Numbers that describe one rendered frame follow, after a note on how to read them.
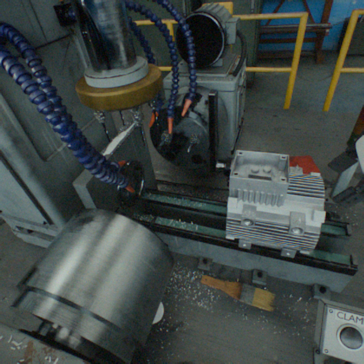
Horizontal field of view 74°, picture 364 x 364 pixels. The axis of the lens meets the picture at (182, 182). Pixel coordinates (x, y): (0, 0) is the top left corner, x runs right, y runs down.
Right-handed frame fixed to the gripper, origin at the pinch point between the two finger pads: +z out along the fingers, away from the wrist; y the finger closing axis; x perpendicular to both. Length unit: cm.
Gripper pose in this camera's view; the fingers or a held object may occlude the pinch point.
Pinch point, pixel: (340, 182)
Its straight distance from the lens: 52.4
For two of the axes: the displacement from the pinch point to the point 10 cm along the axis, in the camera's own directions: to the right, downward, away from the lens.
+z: -3.8, 5.6, 7.4
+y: 3.2, -6.7, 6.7
